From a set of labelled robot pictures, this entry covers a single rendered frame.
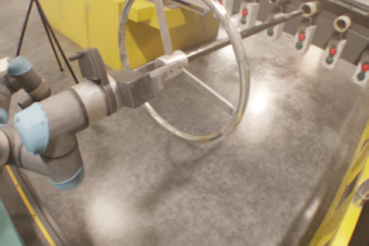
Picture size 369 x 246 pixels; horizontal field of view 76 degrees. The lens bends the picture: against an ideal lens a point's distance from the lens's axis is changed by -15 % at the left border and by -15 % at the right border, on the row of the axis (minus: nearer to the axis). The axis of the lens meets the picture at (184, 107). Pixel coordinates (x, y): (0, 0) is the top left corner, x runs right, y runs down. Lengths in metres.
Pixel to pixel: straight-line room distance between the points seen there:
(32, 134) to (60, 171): 0.11
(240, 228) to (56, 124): 1.07
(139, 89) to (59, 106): 0.14
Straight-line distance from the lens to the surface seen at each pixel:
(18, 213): 1.05
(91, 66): 0.46
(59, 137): 0.45
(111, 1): 2.00
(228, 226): 1.33
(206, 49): 0.66
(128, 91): 0.46
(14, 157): 0.56
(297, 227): 1.45
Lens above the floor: 1.16
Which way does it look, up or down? 39 degrees down
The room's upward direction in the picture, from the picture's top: 7 degrees clockwise
